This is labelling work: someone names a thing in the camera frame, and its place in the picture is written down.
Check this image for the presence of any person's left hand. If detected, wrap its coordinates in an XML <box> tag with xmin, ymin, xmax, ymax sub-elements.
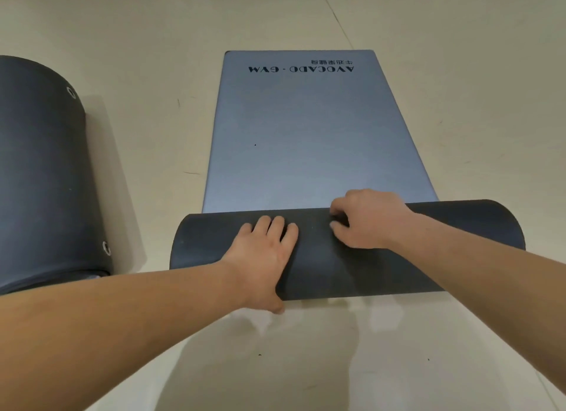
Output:
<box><xmin>219</xmin><ymin>214</ymin><xmax>300</xmax><ymax>315</ymax></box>

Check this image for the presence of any person's right hand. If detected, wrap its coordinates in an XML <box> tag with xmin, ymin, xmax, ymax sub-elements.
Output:
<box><xmin>329</xmin><ymin>189</ymin><xmax>416</xmax><ymax>251</ymax></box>

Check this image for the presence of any blue-grey yoga mat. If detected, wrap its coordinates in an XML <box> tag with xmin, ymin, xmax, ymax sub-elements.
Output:
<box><xmin>169</xmin><ymin>49</ymin><xmax>527</xmax><ymax>302</ymax></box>
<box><xmin>0</xmin><ymin>55</ymin><xmax>112</xmax><ymax>297</ymax></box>

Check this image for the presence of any person's left forearm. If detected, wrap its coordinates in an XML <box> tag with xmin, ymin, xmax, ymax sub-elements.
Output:
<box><xmin>0</xmin><ymin>260</ymin><xmax>248</xmax><ymax>411</ymax></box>

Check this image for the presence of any person's right forearm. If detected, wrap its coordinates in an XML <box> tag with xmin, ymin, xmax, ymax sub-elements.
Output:
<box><xmin>393</xmin><ymin>211</ymin><xmax>566</xmax><ymax>389</ymax></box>

